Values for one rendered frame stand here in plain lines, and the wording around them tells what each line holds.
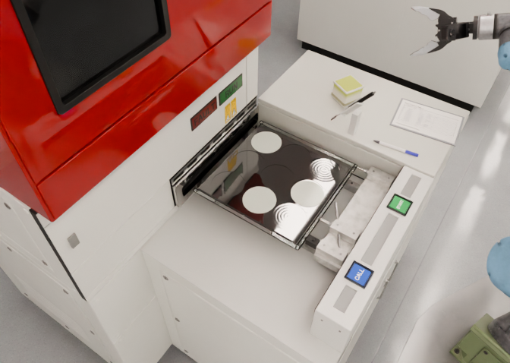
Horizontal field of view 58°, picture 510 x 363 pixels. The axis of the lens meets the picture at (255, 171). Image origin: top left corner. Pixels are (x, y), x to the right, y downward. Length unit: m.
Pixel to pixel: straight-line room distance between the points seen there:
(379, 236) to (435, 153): 0.37
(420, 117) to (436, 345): 0.71
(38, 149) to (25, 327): 1.56
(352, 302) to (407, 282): 1.21
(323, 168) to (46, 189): 0.85
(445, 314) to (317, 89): 0.81
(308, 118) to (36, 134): 0.91
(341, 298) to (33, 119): 0.77
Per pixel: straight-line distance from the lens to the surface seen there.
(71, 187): 0.99
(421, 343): 1.33
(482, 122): 3.27
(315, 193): 1.41
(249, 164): 1.47
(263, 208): 1.36
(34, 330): 2.35
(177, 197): 1.40
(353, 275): 1.20
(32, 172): 0.91
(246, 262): 1.35
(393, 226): 1.31
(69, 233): 1.14
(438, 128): 1.60
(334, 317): 1.14
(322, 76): 1.71
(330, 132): 1.51
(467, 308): 1.42
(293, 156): 1.50
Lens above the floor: 1.99
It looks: 49 degrees down
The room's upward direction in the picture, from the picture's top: 1 degrees clockwise
